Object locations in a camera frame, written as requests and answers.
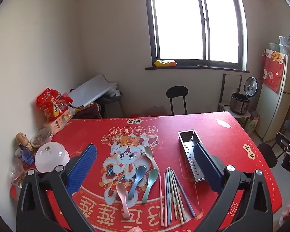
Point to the green chopstick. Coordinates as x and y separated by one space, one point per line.
172 193

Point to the glass bowl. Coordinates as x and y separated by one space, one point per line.
41 137

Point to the dark framed window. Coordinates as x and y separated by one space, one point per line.
178 17

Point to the printed green bag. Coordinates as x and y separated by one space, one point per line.
251 125

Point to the white refrigerator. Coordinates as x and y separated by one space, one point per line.
273 116

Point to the white wall socket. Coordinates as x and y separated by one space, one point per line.
209 107

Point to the green spoon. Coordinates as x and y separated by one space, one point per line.
151 183

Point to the dark red bag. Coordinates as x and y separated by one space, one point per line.
87 110

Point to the pink spoon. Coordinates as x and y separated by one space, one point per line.
122 193

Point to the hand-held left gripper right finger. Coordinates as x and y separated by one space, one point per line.
206 168

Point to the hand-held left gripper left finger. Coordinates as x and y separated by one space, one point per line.
83 166

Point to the blue spoon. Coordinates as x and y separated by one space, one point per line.
137 181

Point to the pink snack packet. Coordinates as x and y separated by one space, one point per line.
60 123

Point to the bottle with bear cap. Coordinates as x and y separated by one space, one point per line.
21 139

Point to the grey stool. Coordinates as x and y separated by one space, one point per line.
112 96

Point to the red printed table mat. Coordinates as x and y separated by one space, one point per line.
232 149

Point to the blue bottle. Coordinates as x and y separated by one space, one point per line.
27 156

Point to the blue chopstick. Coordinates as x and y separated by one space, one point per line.
168 198
183 193

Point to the grey rolled sheet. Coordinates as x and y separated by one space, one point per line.
91 91

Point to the clear plastic containers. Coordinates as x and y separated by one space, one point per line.
280 44

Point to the pink chopstick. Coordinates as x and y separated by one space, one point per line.
161 198
164 205

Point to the small white table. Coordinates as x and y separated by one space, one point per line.
226 107

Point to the dark window sill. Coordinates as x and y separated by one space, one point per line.
207 69

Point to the red noodle packet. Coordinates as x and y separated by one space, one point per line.
50 104

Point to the stainless steel utensil holder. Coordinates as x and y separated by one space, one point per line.
187 145

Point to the dark round dish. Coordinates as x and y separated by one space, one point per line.
203 65

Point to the yellow snack packet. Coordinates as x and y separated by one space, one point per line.
165 63

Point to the beige spoon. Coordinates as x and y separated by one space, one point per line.
148 151

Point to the steel rice cooker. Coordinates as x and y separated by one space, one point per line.
239 104

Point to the clear drinking glass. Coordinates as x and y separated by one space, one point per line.
17 171

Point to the white plastic dome cover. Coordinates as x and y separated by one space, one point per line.
50 157

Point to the red printed cloth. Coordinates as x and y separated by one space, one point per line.
272 77

